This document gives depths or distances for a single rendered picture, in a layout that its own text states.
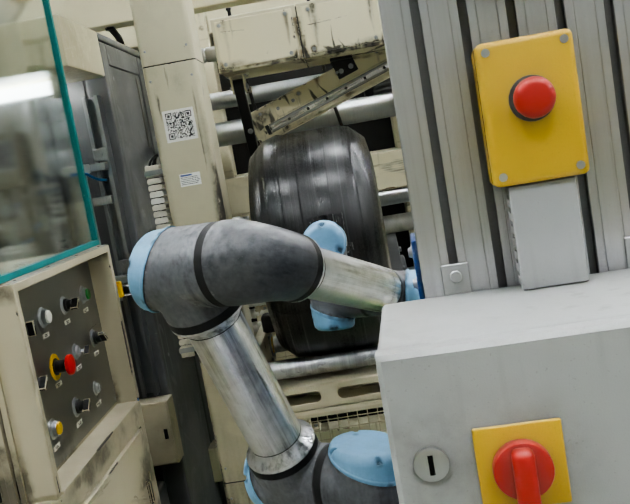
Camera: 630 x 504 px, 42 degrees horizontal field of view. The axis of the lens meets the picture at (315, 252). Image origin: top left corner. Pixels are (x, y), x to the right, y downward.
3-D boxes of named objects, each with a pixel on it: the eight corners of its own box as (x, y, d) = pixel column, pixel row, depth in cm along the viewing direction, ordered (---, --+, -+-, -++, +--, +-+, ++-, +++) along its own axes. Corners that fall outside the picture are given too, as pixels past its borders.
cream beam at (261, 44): (219, 75, 218) (208, 18, 216) (232, 82, 243) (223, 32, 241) (447, 33, 214) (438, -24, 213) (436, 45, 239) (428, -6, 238)
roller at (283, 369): (259, 363, 198) (261, 382, 198) (256, 364, 194) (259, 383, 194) (402, 340, 196) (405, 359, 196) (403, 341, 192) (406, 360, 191)
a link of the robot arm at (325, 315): (360, 330, 140) (353, 266, 140) (304, 333, 146) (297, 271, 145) (380, 324, 146) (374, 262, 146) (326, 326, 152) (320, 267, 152)
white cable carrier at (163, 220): (181, 358, 203) (143, 166, 197) (185, 353, 208) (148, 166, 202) (199, 355, 203) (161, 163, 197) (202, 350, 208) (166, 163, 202)
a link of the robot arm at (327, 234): (303, 271, 141) (297, 222, 141) (307, 268, 152) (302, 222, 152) (348, 266, 141) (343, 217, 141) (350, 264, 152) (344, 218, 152)
